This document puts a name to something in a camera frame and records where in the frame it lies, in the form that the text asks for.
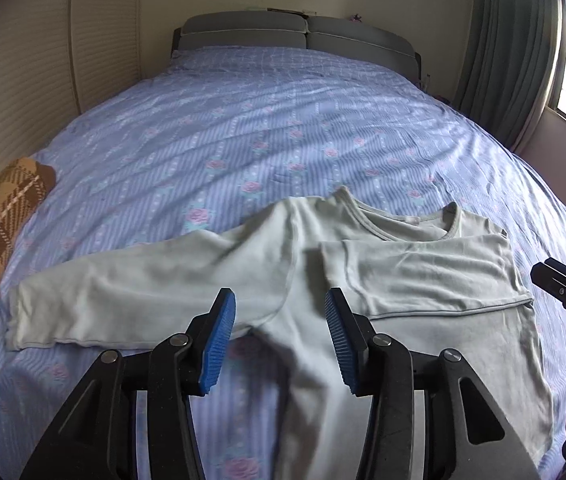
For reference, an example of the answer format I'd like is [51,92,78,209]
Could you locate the white louvered wardrobe doors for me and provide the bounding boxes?
[0,0,144,206]

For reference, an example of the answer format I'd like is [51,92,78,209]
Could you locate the grey-green curtain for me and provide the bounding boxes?
[455,0,564,153]

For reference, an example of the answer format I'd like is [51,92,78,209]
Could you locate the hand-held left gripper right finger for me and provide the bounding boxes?
[324,287,538,480]

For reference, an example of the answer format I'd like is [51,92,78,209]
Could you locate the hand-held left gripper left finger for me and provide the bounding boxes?
[19,287,237,480]

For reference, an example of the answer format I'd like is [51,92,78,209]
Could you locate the grey padded headboard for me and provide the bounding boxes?
[172,11,423,81]

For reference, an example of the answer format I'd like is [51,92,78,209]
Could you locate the bed with blue floral sheet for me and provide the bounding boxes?
[0,45,566,480]

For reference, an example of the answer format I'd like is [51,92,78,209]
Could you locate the pale green long-sleeve shirt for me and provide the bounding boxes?
[6,185,556,480]

